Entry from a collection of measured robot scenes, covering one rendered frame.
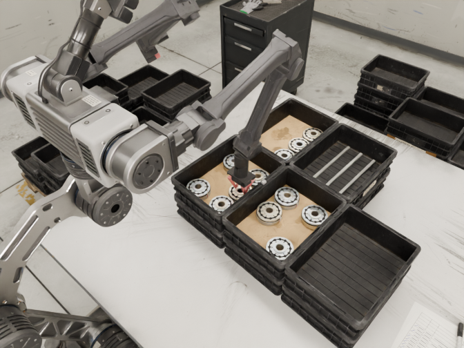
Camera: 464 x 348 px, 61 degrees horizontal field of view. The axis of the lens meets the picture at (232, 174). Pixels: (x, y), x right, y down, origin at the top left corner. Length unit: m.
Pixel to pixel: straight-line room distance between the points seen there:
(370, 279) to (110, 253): 1.02
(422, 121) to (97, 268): 2.15
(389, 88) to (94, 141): 2.41
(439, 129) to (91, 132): 2.31
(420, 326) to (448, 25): 3.46
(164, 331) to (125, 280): 0.27
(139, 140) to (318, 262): 0.86
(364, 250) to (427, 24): 3.40
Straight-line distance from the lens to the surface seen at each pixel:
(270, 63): 1.13
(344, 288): 1.47
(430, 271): 1.78
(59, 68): 1.04
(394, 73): 3.30
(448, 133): 2.83
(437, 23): 4.63
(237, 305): 1.54
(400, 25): 4.76
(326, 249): 1.55
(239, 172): 1.53
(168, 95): 2.89
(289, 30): 3.16
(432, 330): 1.65
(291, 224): 1.59
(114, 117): 0.97
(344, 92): 3.87
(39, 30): 4.27
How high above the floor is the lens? 2.08
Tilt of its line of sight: 45 degrees down
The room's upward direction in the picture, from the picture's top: 1 degrees counter-clockwise
